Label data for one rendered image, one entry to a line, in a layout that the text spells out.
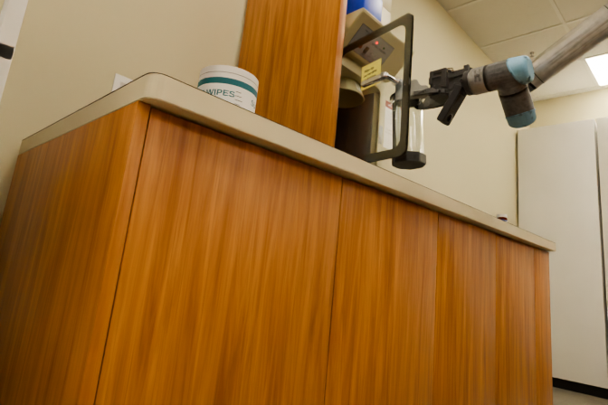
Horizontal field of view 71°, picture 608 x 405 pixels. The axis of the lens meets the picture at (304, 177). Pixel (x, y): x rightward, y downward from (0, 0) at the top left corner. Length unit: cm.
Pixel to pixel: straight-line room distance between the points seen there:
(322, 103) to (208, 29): 61
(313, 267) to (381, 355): 32
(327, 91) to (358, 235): 47
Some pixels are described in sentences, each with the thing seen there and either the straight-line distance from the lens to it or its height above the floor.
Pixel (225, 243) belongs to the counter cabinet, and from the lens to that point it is 71.
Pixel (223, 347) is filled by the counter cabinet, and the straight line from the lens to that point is 74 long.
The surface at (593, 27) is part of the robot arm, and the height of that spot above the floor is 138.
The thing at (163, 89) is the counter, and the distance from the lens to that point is 65.
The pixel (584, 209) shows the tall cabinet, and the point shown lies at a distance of 417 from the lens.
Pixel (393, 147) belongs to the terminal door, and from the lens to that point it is 110.
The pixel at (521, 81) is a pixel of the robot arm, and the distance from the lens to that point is 127.
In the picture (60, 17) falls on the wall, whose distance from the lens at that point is 145.
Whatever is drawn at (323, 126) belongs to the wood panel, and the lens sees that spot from 122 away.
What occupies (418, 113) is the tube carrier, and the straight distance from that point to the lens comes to 135.
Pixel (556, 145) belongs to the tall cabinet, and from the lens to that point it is 434.
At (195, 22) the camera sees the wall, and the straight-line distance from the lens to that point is 166.
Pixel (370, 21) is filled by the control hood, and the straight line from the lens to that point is 147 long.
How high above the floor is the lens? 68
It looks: 13 degrees up
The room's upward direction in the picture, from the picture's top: 6 degrees clockwise
